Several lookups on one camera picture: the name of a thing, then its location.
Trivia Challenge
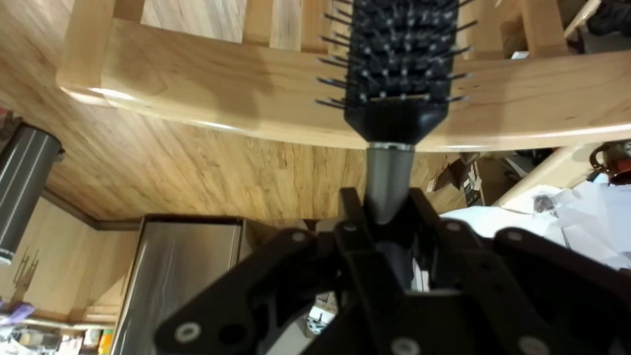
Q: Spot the stainless steel trash bin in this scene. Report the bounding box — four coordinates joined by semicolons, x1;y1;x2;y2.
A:
112;216;242;355

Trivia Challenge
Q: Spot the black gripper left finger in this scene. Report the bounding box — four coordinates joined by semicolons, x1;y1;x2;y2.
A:
153;186;414;355

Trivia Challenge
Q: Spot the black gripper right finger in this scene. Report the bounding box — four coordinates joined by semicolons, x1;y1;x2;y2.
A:
400;188;631;355

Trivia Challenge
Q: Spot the grey cylindrical bin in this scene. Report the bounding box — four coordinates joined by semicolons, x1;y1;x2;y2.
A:
0;123;63;265

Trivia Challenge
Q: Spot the wooden chair near bag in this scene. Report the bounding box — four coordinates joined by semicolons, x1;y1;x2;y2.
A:
57;0;631;151

